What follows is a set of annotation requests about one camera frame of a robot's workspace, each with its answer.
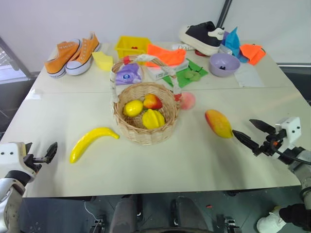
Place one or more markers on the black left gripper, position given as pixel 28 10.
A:
pixel 32 163

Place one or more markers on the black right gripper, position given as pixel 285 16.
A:
pixel 267 148

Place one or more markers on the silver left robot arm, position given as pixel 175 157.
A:
pixel 9 206

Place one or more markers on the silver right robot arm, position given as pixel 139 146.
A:
pixel 303 174

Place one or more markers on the light green leaf-shaped pieces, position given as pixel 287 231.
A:
pixel 193 75

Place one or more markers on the red yellow mango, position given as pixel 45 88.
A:
pixel 218 123

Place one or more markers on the yellow banana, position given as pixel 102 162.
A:
pixel 90 140

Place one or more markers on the white paper sheet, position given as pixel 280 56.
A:
pixel 249 76

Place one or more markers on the pink peach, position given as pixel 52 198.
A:
pixel 188 101

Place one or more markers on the purple plastic bowl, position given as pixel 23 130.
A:
pixel 224 65

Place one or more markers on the small orange cloth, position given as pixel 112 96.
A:
pixel 252 53

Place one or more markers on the green paper sheet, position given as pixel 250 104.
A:
pixel 182 81

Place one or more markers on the orange canvas sneaker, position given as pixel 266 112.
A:
pixel 81 57
pixel 57 61

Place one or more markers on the white shoe of person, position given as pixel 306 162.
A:
pixel 269 222

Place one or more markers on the blue cloth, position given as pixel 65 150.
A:
pixel 232 42

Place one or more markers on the black trouser leg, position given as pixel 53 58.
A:
pixel 297 216

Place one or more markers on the red flat object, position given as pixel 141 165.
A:
pixel 200 53

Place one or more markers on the purple plastic item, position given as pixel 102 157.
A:
pixel 226 37

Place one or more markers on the yellow starfruit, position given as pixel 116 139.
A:
pixel 153 119

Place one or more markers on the yellow lemon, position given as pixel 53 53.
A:
pixel 133 108

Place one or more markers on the red yellow apple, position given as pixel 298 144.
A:
pixel 152 102

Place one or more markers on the dark rounded grey shape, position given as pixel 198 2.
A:
pixel 124 216

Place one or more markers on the yellow sponge block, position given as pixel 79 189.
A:
pixel 103 60

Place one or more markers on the black white sneaker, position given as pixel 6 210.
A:
pixel 201 36

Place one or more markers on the white flat box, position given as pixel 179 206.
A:
pixel 158 74

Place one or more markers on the white printed package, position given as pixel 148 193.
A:
pixel 181 46

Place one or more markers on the purple tissue pack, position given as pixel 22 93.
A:
pixel 127 75

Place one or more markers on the large orange cloth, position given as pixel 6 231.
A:
pixel 165 54

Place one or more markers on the grey metal pole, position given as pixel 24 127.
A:
pixel 224 12

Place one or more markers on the yellow plastic bin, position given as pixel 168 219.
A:
pixel 126 49

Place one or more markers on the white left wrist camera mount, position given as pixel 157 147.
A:
pixel 11 155

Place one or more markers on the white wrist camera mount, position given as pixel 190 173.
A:
pixel 11 155
pixel 290 131

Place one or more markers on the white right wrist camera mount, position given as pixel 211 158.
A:
pixel 290 131

